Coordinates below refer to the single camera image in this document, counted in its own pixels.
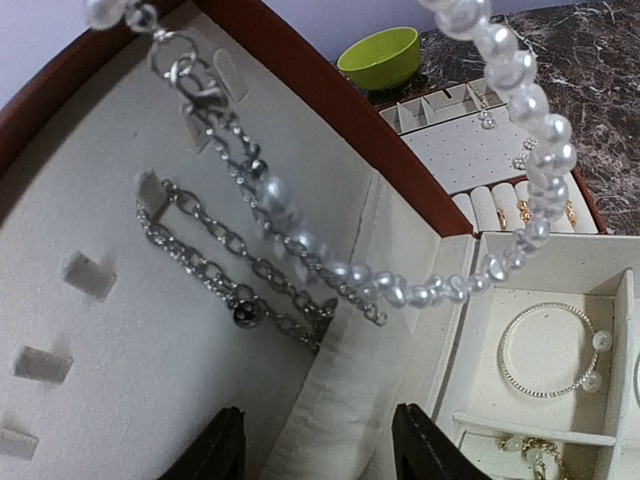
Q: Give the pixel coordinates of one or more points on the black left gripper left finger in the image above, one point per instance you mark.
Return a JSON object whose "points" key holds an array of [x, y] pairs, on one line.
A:
{"points": [[222, 451]]}

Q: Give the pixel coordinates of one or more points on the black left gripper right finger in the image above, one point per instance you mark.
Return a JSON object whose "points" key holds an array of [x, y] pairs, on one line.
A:
{"points": [[422, 450]]}

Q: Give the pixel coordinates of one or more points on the red wooden jewelry box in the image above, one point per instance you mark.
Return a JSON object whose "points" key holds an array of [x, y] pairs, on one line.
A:
{"points": [[198, 212]]}

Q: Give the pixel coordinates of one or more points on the red earring tray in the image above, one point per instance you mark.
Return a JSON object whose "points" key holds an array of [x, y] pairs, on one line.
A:
{"points": [[464, 137]]}

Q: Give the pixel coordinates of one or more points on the silver charm jewelry pile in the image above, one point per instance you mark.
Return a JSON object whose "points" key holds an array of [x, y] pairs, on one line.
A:
{"points": [[536, 451]]}

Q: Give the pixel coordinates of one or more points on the silver bangle front compartment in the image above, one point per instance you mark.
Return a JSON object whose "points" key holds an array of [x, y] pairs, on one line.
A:
{"points": [[552, 349]]}

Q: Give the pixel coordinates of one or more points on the green small bowl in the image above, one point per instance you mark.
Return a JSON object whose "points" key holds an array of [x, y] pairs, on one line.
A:
{"points": [[382, 61]]}

